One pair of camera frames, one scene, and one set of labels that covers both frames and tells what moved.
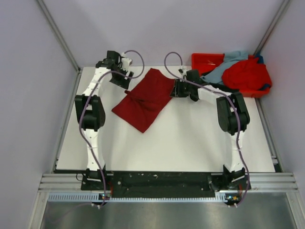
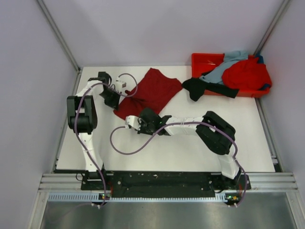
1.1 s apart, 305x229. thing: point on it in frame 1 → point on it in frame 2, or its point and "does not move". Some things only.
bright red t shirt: x=247 y=75 does not move
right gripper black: x=176 y=92 → x=141 y=130
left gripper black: x=122 y=82 → x=115 y=103
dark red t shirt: x=144 y=103 does not move
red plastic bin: x=204 y=62 does not move
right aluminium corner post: x=284 y=4 does not move
